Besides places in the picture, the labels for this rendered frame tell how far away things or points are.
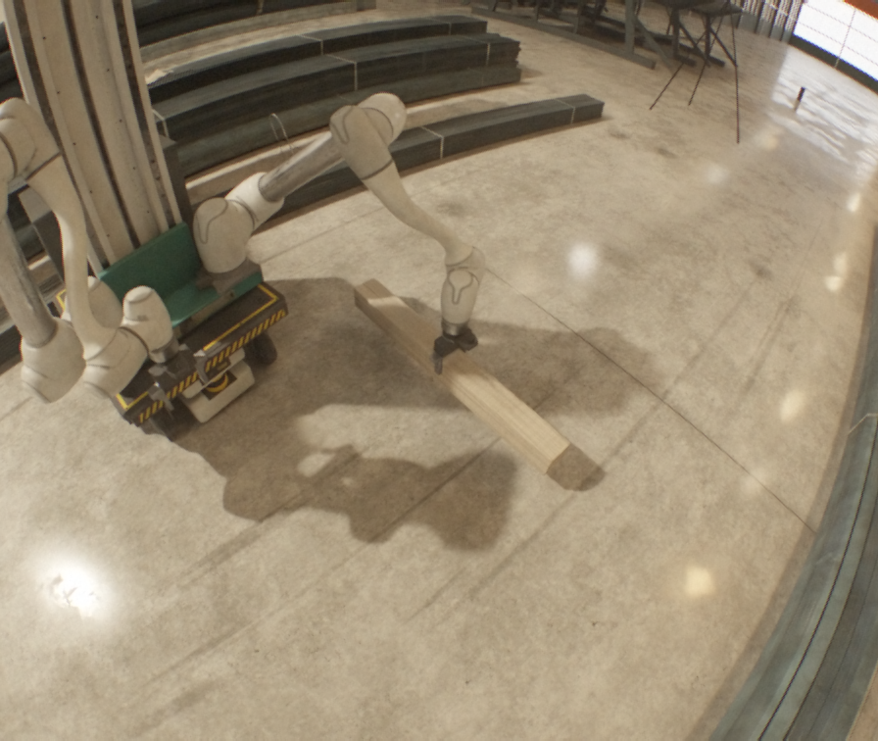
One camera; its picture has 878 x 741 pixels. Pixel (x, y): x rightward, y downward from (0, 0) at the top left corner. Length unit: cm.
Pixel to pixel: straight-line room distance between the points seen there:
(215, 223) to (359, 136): 57
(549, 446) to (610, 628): 62
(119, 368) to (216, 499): 69
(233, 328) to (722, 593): 190
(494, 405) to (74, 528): 156
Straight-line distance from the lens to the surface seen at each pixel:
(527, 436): 150
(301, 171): 153
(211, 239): 157
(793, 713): 165
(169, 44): 847
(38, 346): 137
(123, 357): 117
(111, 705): 171
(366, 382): 182
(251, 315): 169
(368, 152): 122
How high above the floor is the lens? 144
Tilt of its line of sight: 51 degrees down
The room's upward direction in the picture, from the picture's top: 6 degrees clockwise
